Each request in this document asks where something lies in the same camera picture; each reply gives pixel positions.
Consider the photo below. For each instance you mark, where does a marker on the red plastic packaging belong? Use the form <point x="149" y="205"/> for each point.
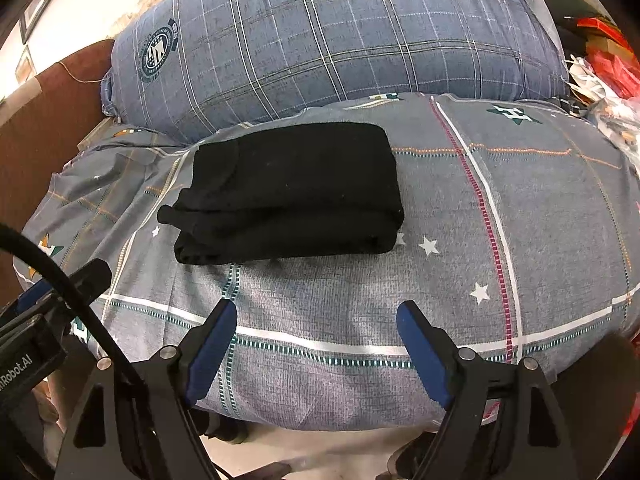
<point x="610" y="60"/>

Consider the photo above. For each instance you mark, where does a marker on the grey printed bed sheet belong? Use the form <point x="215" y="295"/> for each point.
<point x="350" y="310"/>

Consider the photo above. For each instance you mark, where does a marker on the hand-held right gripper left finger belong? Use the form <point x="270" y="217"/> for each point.
<point x="210" y="355"/>

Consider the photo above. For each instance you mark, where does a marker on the red and white clutter pile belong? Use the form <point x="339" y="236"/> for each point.
<point x="585" y="80"/>

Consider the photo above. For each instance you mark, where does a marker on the blue plaid pillow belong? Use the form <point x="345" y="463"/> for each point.
<point x="325" y="35"/>

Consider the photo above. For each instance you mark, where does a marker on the brown headboard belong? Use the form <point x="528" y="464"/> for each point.
<point x="45" y="125"/>

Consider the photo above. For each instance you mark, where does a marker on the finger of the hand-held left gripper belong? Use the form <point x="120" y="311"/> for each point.
<point x="85" y="277"/>

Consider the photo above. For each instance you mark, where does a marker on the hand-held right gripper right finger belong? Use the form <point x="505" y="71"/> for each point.
<point x="425" y="355"/>

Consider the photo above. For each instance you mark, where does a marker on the wall picture frame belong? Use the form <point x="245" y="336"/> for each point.
<point x="35" y="15"/>

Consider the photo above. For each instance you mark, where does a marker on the black pants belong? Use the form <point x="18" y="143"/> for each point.
<point x="290" y="185"/>

